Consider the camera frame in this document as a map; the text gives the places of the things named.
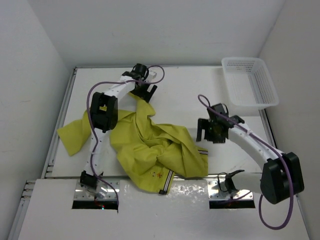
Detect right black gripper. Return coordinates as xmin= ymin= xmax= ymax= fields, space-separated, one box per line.
xmin=196 ymin=118 xmax=225 ymax=144

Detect yellow-green trousers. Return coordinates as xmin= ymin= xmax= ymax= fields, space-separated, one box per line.
xmin=56 ymin=93 xmax=210 ymax=196

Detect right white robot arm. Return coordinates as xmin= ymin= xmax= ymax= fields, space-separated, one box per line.
xmin=196 ymin=115 xmax=305 ymax=205

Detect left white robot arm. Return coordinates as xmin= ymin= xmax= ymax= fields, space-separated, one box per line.
xmin=80 ymin=63 xmax=158 ymax=190

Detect white perforated plastic basket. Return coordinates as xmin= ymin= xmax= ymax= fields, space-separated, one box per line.
xmin=221 ymin=57 xmax=280 ymax=115

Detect white front cover board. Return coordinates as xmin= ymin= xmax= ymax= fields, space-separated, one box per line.
xmin=19 ymin=179 xmax=308 ymax=240

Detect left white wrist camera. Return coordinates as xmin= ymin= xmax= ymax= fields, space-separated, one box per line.
xmin=145 ymin=70 xmax=157 ymax=83

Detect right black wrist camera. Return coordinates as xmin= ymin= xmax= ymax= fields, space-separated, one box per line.
xmin=211 ymin=103 xmax=229 ymax=117

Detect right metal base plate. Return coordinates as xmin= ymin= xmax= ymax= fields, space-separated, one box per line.
xmin=207 ymin=180 xmax=255 ymax=201

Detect metal base plate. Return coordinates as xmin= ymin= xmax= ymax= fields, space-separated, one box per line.
xmin=73 ymin=179 xmax=120 ymax=201
xmin=207 ymin=180 xmax=255 ymax=201

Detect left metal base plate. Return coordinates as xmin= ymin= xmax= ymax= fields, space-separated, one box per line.
xmin=73 ymin=179 xmax=120 ymax=201

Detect aluminium table frame rail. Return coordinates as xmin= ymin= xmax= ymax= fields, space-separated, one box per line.
xmin=7 ymin=67 xmax=78 ymax=240

